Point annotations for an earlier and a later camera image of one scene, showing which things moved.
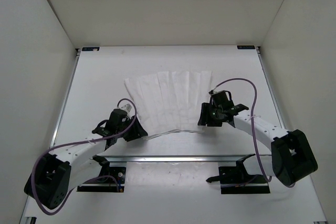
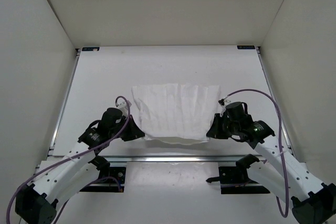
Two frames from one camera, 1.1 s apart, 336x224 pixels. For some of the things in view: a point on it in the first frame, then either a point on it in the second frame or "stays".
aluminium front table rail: [172, 158] stays
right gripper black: [205, 119] → [214, 131]
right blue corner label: [245, 47] stays
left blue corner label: [96, 49] stays
